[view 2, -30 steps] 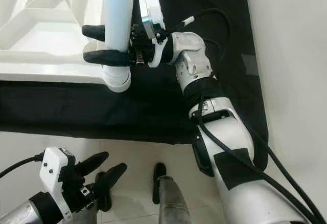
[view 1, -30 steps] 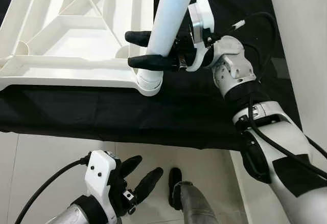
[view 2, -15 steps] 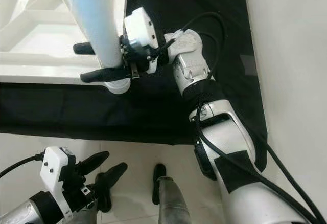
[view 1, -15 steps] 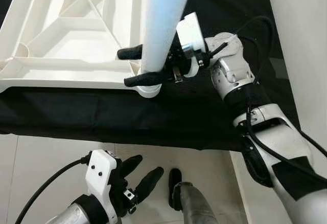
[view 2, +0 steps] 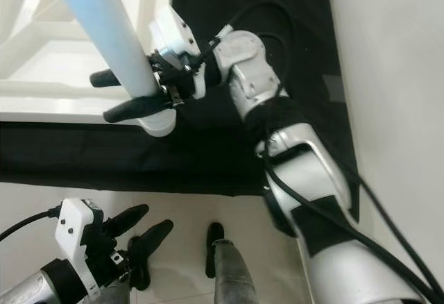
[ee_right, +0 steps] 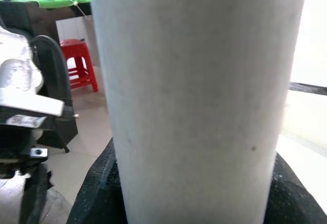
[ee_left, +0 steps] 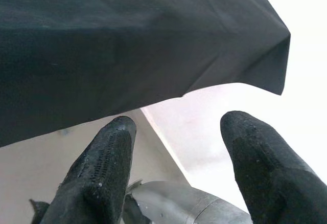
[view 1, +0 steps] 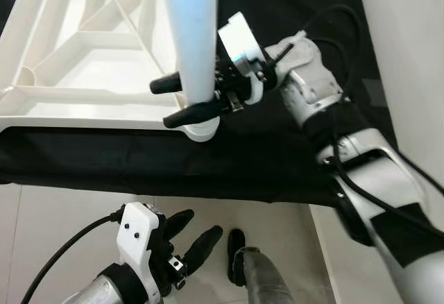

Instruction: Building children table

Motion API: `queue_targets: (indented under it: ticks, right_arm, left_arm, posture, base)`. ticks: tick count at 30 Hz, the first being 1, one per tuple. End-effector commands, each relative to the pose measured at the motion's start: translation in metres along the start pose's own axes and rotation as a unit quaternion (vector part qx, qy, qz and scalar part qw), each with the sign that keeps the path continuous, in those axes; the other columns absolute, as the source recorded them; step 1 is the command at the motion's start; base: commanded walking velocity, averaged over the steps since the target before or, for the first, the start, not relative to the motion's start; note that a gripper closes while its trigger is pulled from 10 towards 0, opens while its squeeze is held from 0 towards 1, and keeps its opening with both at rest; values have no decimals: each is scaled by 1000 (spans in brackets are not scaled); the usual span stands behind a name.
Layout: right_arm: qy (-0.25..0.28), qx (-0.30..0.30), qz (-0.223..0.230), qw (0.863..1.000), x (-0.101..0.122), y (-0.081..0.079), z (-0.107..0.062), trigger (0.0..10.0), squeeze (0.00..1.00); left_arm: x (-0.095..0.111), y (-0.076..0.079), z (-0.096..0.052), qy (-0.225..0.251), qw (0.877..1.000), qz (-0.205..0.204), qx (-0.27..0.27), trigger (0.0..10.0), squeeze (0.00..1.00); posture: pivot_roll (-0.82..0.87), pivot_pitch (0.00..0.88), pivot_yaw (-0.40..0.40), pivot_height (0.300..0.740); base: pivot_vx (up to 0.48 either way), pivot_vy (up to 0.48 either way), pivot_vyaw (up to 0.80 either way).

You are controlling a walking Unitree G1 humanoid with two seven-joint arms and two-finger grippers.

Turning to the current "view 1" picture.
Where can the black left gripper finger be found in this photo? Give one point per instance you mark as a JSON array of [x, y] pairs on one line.
[[203, 248], [178, 224]]

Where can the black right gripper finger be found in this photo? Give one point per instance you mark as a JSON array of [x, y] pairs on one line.
[[192, 114], [166, 85]]

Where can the white plastic table leg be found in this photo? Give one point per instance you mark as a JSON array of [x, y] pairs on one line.
[[194, 33]]

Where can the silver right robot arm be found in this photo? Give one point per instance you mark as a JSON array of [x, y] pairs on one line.
[[309, 75]]

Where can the white plastic children table top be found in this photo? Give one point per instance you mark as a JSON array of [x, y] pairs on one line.
[[83, 61]]

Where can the silver right robot leg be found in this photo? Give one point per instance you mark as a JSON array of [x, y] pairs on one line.
[[257, 280]]

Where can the black cloth mat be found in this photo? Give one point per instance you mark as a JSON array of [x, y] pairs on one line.
[[277, 158]]

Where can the clear tape piece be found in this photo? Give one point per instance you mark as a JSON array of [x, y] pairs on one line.
[[378, 92]]

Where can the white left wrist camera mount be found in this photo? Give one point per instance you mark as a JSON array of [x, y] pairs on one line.
[[135, 234]]

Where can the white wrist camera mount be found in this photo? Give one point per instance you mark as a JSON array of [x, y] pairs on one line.
[[135, 234], [239, 37]]

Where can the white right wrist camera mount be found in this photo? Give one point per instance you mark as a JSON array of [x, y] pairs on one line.
[[239, 37]]

